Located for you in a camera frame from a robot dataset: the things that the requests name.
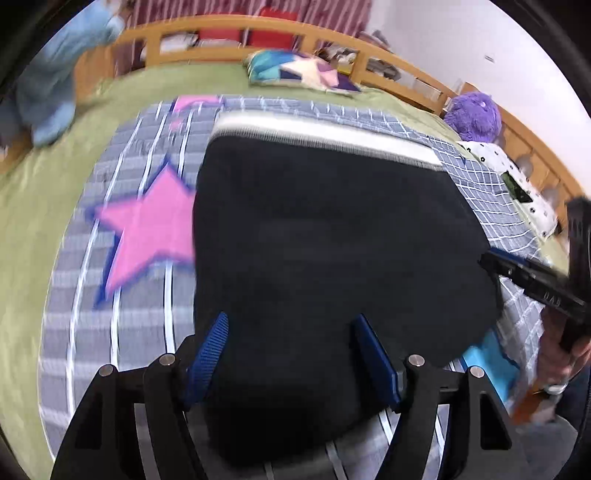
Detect black pants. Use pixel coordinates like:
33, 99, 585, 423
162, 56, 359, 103
192, 111, 503, 469

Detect person's right hand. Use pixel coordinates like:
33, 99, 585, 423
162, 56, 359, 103
537, 306, 590, 396

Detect white dotted pillow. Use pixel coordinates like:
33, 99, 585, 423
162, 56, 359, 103
458, 141, 558, 239

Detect black phone on pillow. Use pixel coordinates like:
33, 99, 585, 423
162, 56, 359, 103
501, 170, 533, 203

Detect purple plush toy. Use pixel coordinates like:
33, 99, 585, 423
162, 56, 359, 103
444, 91, 502, 143

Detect blue grey checkered quilt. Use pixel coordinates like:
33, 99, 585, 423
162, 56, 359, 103
39, 96, 540, 454

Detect green bed blanket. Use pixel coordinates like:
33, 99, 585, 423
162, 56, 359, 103
1, 64, 542, 479

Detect maroon striped curtain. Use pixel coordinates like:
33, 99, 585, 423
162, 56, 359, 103
126, 0, 372, 37

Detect colourful geometric pillow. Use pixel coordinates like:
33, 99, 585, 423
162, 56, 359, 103
245, 49, 361, 96

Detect light blue fleece blanket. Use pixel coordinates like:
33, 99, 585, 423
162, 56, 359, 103
1, 1, 125, 147

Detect wooden bed frame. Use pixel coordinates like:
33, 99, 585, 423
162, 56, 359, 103
74, 15, 584, 224

